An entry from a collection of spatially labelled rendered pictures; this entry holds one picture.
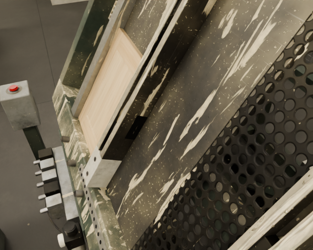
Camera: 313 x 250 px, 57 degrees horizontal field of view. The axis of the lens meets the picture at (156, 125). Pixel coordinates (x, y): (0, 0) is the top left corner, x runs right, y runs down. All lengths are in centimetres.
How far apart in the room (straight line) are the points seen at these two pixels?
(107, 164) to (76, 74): 62
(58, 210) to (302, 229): 90
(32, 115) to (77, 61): 32
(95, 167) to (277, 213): 59
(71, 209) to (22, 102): 52
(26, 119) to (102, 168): 63
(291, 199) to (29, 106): 117
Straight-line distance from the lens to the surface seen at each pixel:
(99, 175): 92
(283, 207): 44
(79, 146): 110
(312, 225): 43
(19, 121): 144
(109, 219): 91
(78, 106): 120
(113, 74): 102
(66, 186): 120
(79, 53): 135
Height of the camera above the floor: 169
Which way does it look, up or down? 43 degrees down
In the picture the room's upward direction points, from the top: straight up
